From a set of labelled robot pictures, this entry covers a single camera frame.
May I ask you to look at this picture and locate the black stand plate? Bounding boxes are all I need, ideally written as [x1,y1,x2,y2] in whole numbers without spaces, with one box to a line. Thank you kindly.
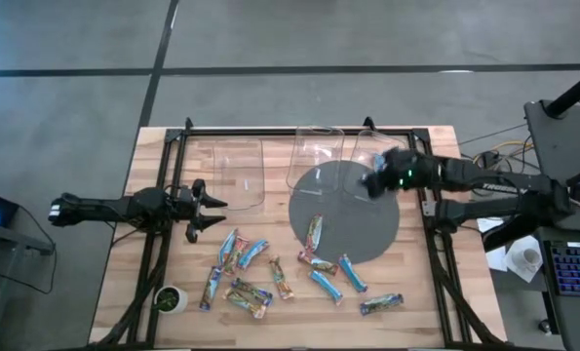
[522,99,580,233]

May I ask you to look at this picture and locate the black power adapter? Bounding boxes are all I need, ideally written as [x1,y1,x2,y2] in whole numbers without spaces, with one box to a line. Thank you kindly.
[479,150,503,170]

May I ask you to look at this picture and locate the red orange granola bar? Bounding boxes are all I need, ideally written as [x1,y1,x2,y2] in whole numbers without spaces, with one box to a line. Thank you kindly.
[297,250,340,277]

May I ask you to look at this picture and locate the grey metal cart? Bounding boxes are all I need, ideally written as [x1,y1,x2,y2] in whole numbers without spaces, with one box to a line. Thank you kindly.
[0,218,57,351]

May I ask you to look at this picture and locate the black pole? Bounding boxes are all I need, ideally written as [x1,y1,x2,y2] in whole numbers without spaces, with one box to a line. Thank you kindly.
[545,65,580,119]

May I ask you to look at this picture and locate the yellow cable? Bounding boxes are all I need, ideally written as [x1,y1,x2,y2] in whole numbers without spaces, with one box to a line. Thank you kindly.
[470,139,534,170]

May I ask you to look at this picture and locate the clear plastic bin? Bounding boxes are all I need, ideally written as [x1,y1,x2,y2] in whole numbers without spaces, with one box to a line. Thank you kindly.
[342,129,410,204]
[285,125,346,196]
[213,137,266,212]

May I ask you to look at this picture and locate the small plant in white pot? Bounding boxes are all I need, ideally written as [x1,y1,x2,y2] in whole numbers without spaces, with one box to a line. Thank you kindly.
[152,285,189,316]

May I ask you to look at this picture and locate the black cable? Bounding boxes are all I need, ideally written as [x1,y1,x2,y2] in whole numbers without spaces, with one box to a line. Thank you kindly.
[0,204,59,296]

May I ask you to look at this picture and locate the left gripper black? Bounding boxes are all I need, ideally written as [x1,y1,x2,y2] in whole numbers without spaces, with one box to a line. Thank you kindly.
[168,178,229,244]

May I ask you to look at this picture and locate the backlit black keyboard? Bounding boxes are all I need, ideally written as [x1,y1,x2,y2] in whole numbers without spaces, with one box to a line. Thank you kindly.
[545,239,580,298]

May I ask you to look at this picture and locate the white paper sheet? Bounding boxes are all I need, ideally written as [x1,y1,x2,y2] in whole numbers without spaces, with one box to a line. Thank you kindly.
[476,216,509,273]

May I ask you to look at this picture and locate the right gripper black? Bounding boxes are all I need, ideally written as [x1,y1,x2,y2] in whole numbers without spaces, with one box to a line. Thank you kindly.
[361,147,440,200]

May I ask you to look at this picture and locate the grey round mat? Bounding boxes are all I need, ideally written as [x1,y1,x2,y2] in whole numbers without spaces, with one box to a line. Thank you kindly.
[288,159,402,266]

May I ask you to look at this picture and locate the black stand crossbar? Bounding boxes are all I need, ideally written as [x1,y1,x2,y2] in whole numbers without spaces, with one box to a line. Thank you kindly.
[483,224,540,253]

